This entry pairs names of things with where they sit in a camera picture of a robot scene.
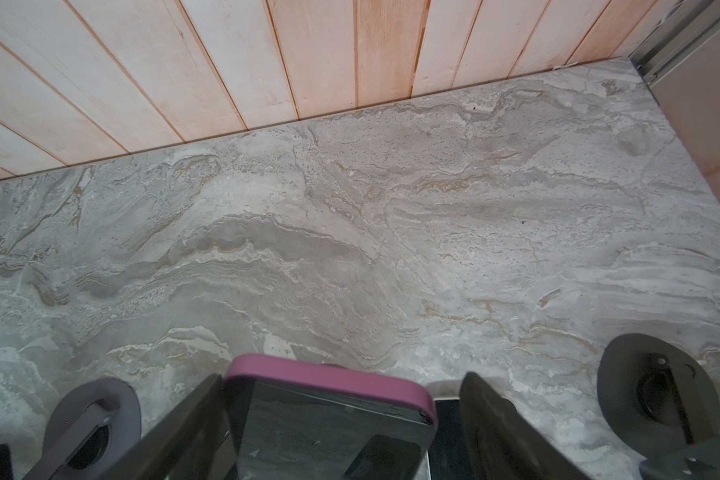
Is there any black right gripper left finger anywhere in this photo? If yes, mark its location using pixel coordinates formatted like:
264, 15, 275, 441
101, 375, 237, 480

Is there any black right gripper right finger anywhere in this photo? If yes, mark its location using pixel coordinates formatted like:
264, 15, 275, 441
459, 372, 587, 480

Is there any purple smartphone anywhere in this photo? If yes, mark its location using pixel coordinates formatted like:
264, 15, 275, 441
217, 354, 438, 479

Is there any purple round stand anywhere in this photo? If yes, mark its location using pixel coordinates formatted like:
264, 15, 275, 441
25, 377, 141, 479

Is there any silver-edged smartphone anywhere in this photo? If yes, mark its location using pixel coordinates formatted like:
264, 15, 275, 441
428, 399, 473, 480

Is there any grey round empty phone stand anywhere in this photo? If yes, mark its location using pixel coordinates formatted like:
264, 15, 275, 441
597, 333, 720, 479

